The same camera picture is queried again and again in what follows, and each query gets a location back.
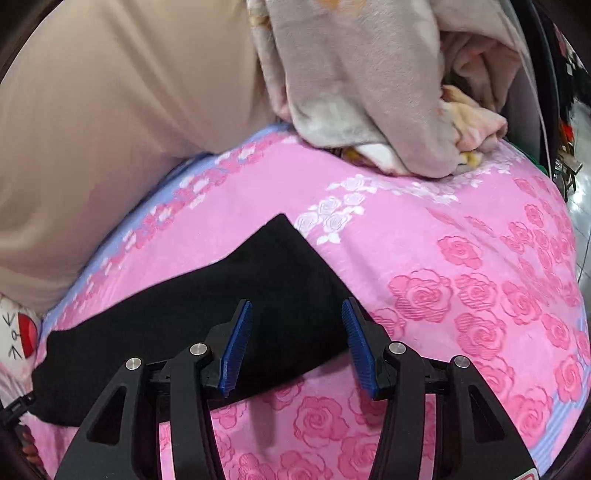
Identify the floral fleece blanket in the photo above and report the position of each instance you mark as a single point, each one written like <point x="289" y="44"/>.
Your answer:
<point x="351" y="69"/>

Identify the black pants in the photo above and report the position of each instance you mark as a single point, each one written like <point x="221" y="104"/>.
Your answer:
<point x="277" y="286"/>

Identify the white satin cloth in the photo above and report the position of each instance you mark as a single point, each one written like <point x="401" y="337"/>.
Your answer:
<point x="9" y="381"/>

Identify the pink rose bedsheet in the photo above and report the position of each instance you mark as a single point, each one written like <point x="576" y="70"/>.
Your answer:
<point x="438" y="300"/>

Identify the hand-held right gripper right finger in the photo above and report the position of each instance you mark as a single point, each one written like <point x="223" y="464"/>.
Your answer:
<point x="360" y="350"/>

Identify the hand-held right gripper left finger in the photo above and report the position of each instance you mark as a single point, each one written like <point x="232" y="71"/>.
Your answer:
<point x="235" y="341"/>

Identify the beige quilt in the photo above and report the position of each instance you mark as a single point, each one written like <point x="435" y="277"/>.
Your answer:
<point x="115" y="115"/>

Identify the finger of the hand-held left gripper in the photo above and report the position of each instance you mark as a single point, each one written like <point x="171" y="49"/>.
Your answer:
<point x="18" y="406"/>

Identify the white cat face pillow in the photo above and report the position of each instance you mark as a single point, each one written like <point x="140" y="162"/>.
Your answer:
<point x="14" y="330"/>

